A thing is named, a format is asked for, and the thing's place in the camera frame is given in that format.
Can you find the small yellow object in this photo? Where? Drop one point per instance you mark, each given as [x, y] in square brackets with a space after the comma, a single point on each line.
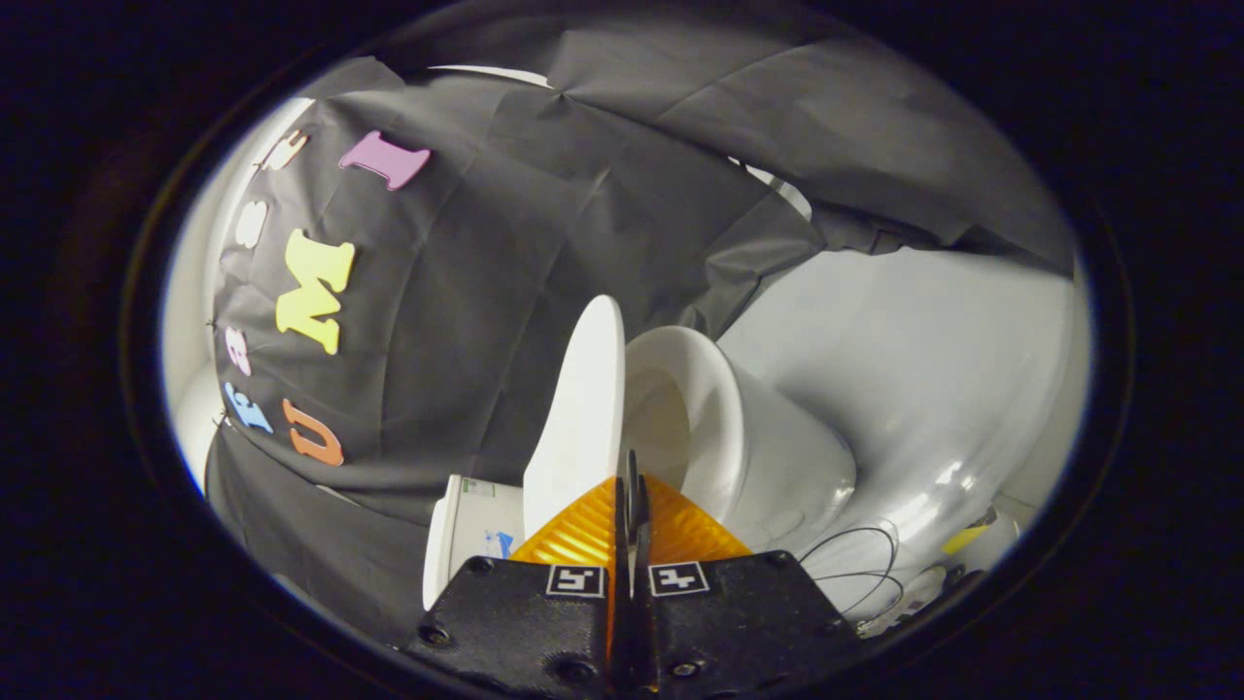
[964, 538]

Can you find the black backdrop cloth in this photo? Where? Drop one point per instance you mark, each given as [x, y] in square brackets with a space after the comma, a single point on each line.
[486, 292]

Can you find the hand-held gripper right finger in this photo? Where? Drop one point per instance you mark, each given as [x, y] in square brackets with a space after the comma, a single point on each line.
[739, 622]

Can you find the white toilet lid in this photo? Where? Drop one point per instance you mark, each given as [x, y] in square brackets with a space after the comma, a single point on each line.
[583, 408]

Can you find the white toilet bowl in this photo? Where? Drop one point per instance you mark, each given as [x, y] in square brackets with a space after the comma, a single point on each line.
[768, 457]

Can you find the white toilet tank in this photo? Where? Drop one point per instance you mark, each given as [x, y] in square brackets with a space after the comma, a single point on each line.
[466, 535]

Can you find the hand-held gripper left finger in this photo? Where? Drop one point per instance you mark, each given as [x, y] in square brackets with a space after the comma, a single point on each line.
[544, 632]

